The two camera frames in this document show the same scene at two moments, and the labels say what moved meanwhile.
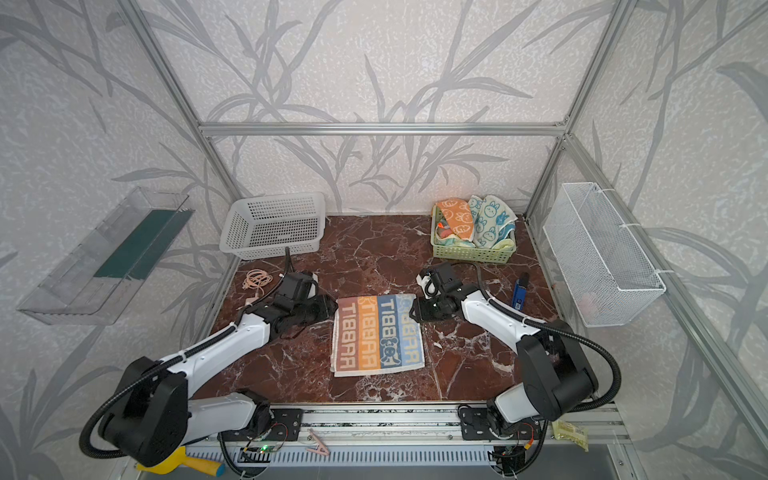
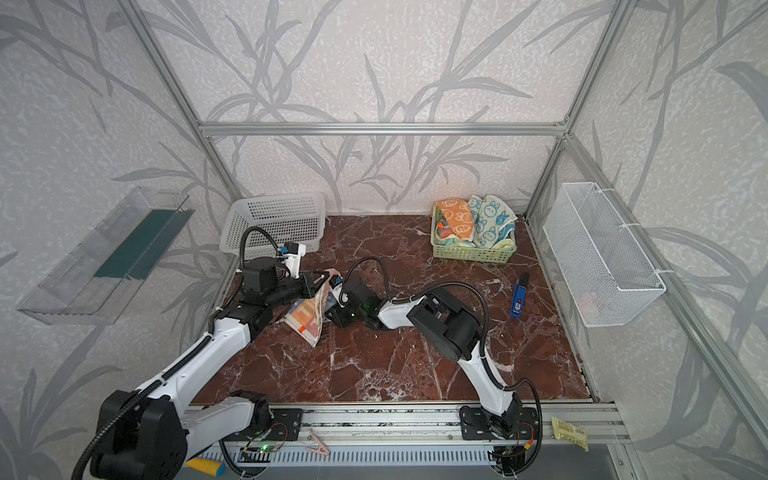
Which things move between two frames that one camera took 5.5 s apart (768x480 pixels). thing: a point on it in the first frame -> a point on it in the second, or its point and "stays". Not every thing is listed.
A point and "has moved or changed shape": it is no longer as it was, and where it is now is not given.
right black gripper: (424, 310) -> (346, 298)
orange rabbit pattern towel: (459, 217) stays
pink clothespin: (321, 449) stays
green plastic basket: (467, 254) stays
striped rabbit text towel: (376, 333) has moved or changed shape
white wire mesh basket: (605, 270) stays
